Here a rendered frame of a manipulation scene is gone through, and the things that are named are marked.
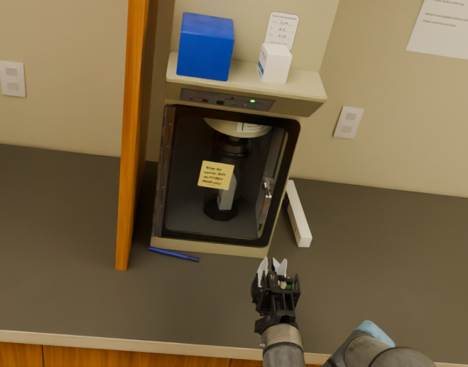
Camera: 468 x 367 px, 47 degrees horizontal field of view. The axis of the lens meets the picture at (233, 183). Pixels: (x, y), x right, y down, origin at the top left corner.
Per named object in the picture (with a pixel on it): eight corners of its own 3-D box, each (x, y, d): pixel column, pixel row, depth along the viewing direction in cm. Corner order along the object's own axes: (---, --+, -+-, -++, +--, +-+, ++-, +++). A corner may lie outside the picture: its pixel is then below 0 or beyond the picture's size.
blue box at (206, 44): (178, 53, 112) (183, 11, 107) (225, 60, 113) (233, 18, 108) (175, 75, 104) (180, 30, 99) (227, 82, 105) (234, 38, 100)
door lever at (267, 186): (264, 211, 138) (255, 210, 138) (273, 182, 133) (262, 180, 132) (266, 226, 134) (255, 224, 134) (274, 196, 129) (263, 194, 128)
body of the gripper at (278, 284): (298, 271, 110) (306, 319, 100) (288, 298, 115) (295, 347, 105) (261, 266, 109) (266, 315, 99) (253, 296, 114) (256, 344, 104)
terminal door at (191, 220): (153, 235, 143) (167, 103, 120) (267, 247, 147) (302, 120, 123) (153, 237, 143) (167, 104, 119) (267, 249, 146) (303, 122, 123)
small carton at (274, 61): (256, 70, 112) (262, 43, 108) (279, 72, 113) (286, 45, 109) (261, 81, 108) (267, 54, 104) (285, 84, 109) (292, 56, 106)
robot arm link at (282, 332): (298, 367, 102) (255, 364, 101) (295, 346, 106) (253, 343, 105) (308, 343, 97) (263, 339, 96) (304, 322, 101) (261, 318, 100)
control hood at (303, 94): (164, 93, 118) (168, 50, 112) (308, 112, 122) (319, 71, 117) (160, 120, 109) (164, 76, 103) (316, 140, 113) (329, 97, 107)
